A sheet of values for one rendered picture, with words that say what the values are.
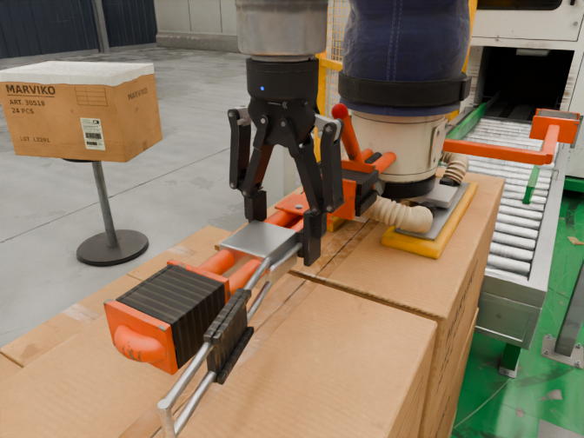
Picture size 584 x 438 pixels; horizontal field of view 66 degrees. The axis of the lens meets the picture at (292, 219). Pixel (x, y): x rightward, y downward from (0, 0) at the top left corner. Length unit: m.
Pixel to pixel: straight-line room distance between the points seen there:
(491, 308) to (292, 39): 1.18
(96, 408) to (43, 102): 2.01
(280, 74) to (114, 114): 1.83
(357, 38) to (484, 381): 1.50
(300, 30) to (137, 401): 0.41
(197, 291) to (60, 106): 2.04
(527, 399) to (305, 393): 1.52
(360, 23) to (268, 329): 0.51
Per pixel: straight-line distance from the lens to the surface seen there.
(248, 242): 0.50
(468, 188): 1.03
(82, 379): 0.59
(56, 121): 2.44
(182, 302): 0.40
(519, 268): 1.65
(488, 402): 1.92
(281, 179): 2.46
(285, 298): 0.66
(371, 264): 0.74
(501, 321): 1.50
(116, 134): 2.28
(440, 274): 0.74
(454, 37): 0.80
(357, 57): 0.80
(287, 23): 0.44
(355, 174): 0.69
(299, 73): 0.46
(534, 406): 1.97
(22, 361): 1.31
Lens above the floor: 1.33
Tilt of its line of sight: 26 degrees down
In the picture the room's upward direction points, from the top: straight up
